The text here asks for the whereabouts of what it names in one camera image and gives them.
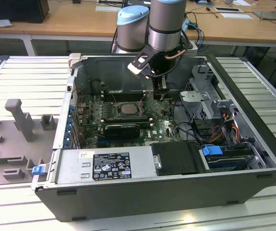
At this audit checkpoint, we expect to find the black graphics card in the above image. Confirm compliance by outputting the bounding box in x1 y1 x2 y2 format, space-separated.
103 123 140 140

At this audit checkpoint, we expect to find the hard disk in blue carrier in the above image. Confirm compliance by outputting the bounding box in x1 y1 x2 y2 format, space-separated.
200 145 255 173

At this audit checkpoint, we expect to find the thin wire locking lever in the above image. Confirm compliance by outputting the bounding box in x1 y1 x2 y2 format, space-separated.
110 91 119 107
141 90 152 102

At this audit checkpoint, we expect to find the light grey case latch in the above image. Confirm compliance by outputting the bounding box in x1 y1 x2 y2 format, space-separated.
68 53 82 72

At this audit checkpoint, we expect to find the black plastic bay cover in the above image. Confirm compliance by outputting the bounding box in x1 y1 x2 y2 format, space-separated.
150 141 202 176

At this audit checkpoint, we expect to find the blue case latch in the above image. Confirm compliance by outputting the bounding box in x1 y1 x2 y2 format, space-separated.
32 165 44 176

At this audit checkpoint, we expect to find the white paper sheet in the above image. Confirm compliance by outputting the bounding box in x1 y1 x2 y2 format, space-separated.
95 5 124 13
220 12 253 20

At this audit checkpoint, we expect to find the white black-edged card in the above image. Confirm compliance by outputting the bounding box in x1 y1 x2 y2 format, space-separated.
213 6 244 13

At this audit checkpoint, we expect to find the small white box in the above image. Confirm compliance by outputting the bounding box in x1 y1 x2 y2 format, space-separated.
181 42 199 52

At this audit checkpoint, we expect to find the metal socket cover frame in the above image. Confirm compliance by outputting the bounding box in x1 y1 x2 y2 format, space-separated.
139 90 159 116

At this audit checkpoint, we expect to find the coloured power wire bundle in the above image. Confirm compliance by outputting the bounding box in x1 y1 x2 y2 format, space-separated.
210 113 242 147

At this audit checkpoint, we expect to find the metal drive cage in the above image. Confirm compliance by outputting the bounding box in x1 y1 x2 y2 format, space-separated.
178 64 241 126

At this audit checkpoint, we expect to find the metal CPU socket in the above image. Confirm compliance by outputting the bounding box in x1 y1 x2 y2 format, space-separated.
113 101 146 118

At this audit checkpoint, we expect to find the grey laptop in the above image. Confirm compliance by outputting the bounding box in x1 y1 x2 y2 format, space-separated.
252 10 276 24

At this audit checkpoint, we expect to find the silver power supply unit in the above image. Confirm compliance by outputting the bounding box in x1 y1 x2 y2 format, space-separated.
56 146 153 185

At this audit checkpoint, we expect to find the wooden desk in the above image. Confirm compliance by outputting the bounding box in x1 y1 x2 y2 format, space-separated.
0 0 276 48

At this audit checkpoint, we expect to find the black cylinder part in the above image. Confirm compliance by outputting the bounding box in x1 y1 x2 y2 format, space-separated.
90 80 103 96

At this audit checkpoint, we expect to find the silver CPU plate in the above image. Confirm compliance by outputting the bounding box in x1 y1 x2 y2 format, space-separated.
121 103 140 116

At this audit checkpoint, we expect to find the dark grey PC case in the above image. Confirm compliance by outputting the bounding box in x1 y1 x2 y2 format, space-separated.
31 52 276 223

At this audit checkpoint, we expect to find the black computer tower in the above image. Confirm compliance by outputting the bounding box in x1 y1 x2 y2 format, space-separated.
0 0 50 24

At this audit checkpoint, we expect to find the green motherboard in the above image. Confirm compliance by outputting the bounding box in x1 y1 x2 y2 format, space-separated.
76 92 184 149

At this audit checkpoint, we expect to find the grey parts rack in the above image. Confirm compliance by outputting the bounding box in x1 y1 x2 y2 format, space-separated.
0 98 59 186

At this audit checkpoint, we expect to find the pale blue teach pendant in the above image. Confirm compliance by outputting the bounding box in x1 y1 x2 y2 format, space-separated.
182 18 192 31

